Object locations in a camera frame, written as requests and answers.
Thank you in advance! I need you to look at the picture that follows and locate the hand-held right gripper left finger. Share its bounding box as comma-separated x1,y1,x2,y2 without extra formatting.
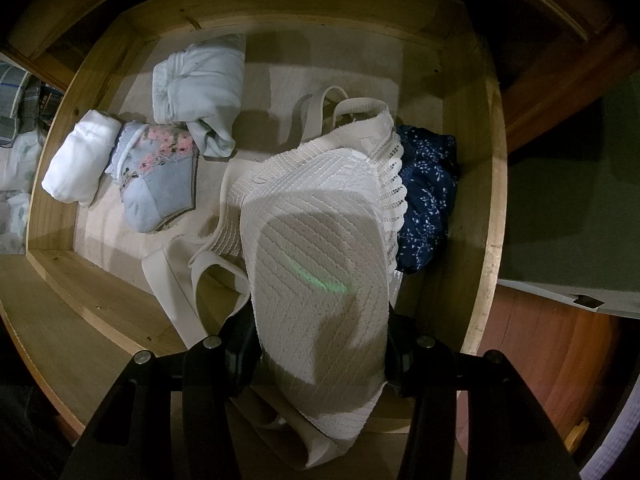
60,305,262,480

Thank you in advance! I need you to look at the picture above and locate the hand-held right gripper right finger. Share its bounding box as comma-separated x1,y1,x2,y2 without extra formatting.
384,312,583,480

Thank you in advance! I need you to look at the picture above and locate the cream ribbed bra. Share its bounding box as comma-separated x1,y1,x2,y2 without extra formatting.
141,86,406,471

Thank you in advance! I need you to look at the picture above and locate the blue floral underwear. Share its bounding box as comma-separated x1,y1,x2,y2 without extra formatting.
104,120,201,234

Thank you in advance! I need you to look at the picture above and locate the light blue underwear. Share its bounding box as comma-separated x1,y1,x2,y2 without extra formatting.
151,34,247,158

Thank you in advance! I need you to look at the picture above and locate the wooden drawer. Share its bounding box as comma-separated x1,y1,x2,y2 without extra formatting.
0,0,508,480

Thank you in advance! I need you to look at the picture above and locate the navy floral underwear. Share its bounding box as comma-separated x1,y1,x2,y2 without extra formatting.
395,125,460,276

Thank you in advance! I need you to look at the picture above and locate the white rolled underwear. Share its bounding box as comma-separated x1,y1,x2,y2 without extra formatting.
41,109,123,206

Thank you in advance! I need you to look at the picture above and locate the grey cardboard lid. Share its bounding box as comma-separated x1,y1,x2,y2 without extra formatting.
495,277,640,318

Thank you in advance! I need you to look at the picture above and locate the white textured cloth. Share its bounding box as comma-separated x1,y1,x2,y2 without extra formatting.
580,395,640,480

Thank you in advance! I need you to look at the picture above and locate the pale floral cloth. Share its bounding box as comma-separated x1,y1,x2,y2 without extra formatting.
0,132,41,256

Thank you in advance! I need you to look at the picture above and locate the wooden cabinet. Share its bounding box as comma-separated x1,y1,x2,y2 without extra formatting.
0,0,640,153

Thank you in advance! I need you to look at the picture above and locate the blue printed packet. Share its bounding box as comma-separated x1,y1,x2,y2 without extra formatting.
41,85,60,123

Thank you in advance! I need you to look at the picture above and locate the dark plaid cloth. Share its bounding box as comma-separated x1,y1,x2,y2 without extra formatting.
0,60,43,148

